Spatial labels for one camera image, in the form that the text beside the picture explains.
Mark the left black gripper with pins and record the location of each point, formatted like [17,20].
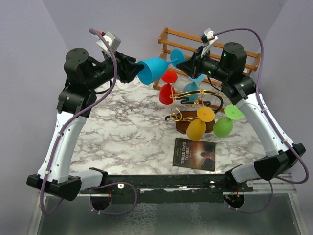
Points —
[127,67]

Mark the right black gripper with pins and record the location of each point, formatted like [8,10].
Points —
[191,66]

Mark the light blue plastic wine glass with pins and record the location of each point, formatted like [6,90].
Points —
[192,86]

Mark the clear wine glass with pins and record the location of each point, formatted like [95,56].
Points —
[217,87]

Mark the red plastic wine glass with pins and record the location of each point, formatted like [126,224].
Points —
[167,90]

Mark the gold wire wine glass rack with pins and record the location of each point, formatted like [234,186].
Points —
[183,112]

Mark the yellow plastic wine glass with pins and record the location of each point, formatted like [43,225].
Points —
[197,127]

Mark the green plastic wine glass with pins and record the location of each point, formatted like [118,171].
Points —
[224,126]

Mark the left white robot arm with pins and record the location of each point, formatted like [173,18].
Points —
[84,75]

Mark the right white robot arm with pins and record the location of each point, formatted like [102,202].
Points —
[281,151]

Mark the wooden two-tier shelf rack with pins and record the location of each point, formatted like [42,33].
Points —
[176,44]

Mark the dark book three days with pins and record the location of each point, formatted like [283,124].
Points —
[194,154]

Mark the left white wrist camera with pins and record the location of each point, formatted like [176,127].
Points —
[112,40]

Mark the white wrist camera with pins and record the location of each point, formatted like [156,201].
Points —
[112,40]
[208,38]

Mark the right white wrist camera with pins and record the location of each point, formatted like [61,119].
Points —
[208,38]

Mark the black metal base rail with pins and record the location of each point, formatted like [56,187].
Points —
[159,189]

